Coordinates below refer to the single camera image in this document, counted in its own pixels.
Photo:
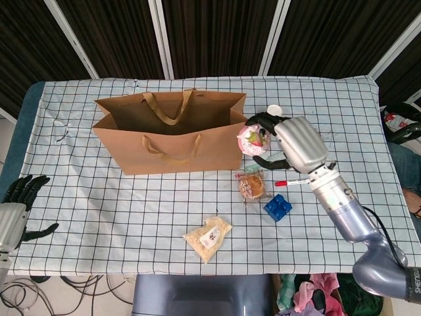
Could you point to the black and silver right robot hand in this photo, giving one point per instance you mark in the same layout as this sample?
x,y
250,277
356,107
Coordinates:
x,y
302,145

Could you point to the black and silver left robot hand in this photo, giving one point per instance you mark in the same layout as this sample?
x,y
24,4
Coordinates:
x,y
13,224

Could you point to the pink toy strawberry cake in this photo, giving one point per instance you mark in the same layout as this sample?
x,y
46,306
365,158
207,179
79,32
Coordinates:
x,y
251,141

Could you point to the packaged pastry snack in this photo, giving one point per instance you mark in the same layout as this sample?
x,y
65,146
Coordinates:
x,y
252,187

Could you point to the beige snack packet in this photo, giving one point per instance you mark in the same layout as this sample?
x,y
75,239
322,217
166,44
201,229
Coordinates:
x,y
197,243

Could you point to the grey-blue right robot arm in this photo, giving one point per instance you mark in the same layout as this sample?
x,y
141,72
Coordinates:
x,y
348,217

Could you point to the brown paper shopping bag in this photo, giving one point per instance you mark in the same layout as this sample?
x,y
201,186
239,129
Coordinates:
x,y
213,148

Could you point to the black bag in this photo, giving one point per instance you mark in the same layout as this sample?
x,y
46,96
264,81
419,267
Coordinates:
x,y
406,110

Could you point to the red and white marker pen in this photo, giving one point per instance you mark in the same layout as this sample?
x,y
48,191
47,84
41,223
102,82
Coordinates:
x,y
292,182

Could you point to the white paper cup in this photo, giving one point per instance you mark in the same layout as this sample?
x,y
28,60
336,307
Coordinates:
x,y
274,109

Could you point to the blue toy building block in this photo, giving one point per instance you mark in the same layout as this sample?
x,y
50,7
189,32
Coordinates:
x,y
277,209

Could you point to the blue table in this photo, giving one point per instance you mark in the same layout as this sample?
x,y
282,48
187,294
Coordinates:
x,y
23,131

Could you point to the red and white package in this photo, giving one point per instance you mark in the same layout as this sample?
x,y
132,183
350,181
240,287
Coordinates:
x,y
394,121

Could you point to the person's leg in jeans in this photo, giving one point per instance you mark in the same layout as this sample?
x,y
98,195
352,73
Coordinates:
x,y
408,168

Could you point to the white black-checked tablecloth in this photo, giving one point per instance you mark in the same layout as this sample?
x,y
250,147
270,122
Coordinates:
x,y
131,230

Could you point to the dark partition screen white frames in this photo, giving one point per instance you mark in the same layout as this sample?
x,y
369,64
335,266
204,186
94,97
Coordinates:
x,y
213,33

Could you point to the pile of colourful clothes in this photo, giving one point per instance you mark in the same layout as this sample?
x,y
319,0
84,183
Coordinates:
x,y
309,293

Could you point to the grey-blue robot torso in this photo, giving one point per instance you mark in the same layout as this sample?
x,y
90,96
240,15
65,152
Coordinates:
x,y
200,296

